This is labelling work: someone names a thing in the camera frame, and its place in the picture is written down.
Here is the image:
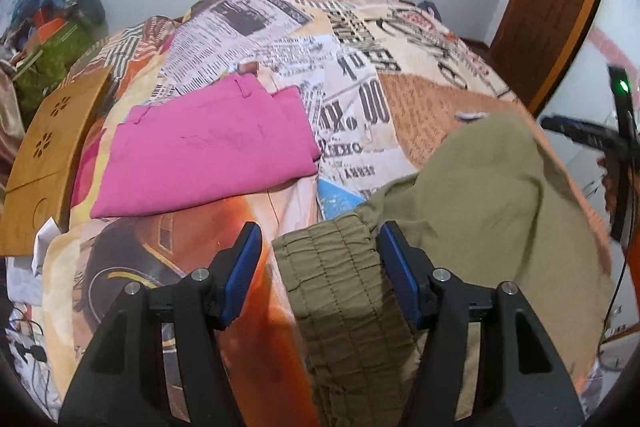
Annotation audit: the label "wooden door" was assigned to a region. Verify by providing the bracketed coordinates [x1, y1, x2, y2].
[489, 0, 614, 116]

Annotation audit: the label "folded pink pants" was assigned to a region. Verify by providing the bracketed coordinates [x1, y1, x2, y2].
[90, 73, 322, 220]

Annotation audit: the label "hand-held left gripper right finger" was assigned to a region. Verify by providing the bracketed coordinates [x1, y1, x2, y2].
[376, 221, 586, 427]

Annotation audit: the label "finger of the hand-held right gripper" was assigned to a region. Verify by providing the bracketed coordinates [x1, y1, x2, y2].
[540, 115, 621, 154]

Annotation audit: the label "wooden lap desk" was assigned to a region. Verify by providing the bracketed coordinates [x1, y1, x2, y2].
[0, 66, 114, 257]

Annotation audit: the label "black cable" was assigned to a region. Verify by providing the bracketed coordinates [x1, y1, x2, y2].
[598, 247, 629, 358]

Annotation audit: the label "olive green pants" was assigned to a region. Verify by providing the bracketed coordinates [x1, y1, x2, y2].
[272, 111, 617, 427]

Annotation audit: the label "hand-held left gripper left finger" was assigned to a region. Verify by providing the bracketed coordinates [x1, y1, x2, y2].
[59, 222, 263, 427]

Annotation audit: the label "newspaper print bed sheet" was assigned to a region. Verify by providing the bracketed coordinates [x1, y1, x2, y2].
[41, 0, 617, 427]

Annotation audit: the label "pile of colourful clothes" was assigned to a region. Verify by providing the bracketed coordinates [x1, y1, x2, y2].
[0, 0, 109, 108]

